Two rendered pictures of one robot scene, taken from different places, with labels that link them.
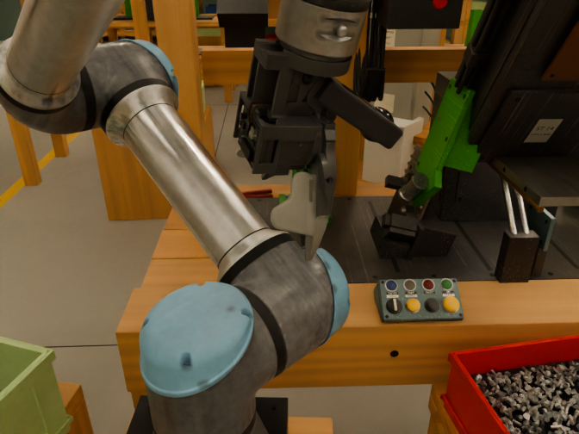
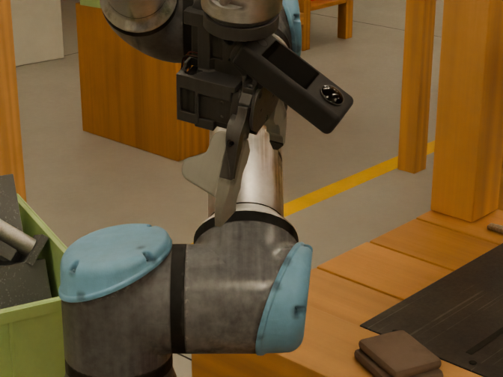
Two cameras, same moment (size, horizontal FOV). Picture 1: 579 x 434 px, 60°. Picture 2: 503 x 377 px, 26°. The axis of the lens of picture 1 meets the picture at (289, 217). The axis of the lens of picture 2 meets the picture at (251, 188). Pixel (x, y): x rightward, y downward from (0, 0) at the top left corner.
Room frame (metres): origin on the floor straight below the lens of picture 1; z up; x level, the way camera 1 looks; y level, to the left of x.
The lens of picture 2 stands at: (-0.23, -0.73, 1.64)
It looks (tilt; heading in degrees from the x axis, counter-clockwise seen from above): 21 degrees down; 45
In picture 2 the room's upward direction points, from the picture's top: straight up
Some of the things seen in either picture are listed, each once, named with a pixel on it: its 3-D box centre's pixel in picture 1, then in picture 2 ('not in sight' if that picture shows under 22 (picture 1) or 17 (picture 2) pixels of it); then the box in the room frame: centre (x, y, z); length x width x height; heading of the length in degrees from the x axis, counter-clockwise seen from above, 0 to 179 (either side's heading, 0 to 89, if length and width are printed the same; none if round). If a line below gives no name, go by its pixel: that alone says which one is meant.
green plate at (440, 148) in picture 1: (457, 133); not in sight; (1.01, -0.35, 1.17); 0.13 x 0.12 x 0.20; 92
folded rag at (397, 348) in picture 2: not in sight; (398, 359); (0.78, 0.00, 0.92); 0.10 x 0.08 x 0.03; 68
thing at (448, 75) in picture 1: (495, 145); not in sight; (1.22, -0.53, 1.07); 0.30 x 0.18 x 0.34; 92
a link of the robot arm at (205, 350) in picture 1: (204, 357); (123, 295); (0.41, 0.09, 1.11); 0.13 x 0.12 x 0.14; 136
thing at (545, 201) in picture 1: (532, 163); not in sight; (0.98, -0.51, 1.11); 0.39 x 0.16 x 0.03; 2
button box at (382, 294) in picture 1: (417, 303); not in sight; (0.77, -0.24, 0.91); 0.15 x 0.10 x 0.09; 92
